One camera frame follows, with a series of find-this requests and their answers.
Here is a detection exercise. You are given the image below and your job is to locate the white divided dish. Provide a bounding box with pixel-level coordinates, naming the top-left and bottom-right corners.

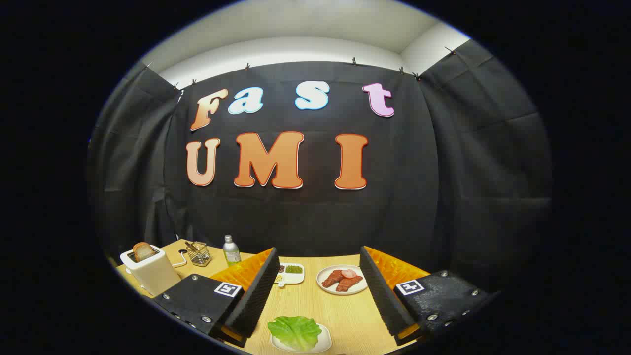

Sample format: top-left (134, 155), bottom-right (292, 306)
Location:
top-left (273, 263), bottom-right (305, 288)

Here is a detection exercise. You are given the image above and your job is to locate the white rectangular plate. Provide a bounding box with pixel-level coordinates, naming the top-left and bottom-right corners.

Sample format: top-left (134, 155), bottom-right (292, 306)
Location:
top-left (271, 323), bottom-right (333, 354)

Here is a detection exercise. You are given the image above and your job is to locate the white toaster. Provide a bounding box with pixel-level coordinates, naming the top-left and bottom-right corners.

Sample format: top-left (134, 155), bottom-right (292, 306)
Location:
top-left (120, 245), bottom-right (182, 297)

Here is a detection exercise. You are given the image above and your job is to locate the white round plate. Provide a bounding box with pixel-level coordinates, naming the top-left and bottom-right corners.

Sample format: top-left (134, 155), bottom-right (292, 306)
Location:
top-left (316, 265), bottom-right (369, 296)

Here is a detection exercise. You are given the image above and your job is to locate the wire mesh utensil holder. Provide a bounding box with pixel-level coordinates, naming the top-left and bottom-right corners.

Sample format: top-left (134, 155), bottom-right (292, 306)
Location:
top-left (185, 241), bottom-right (212, 267)

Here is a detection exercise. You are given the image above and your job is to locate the silver bottle with green label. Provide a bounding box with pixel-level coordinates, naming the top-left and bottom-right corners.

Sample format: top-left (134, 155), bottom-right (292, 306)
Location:
top-left (223, 235), bottom-right (242, 267)

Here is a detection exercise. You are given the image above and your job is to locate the green lettuce leaf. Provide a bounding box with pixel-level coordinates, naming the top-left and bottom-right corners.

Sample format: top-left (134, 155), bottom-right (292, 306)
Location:
top-left (267, 316), bottom-right (323, 352)

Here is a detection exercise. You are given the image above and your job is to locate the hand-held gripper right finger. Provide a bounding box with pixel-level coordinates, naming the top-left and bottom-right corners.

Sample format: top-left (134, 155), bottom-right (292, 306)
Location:
top-left (359, 246), bottom-right (501, 346)

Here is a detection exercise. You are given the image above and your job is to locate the black backdrop cloth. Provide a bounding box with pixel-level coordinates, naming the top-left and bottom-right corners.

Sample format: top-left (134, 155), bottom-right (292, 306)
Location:
top-left (88, 39), bottom-right (553, 296)

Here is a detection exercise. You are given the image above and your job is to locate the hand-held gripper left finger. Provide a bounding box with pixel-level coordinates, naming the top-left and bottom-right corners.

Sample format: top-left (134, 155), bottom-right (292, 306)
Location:
top-left (153, 248), bottom-right (280, 348)

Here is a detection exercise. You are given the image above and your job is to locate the brown meat piece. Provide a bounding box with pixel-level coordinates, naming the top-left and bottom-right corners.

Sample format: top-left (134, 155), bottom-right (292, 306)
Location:
top-left (321, 269), bottom-right (345, 288)
top-left (336, 275), bottom-right (364, 293)

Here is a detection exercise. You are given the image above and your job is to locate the round-topped bread slice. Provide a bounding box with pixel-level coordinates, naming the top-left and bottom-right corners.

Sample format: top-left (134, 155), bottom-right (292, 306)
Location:
top-left (133, 242), bottom-right (156, 262)

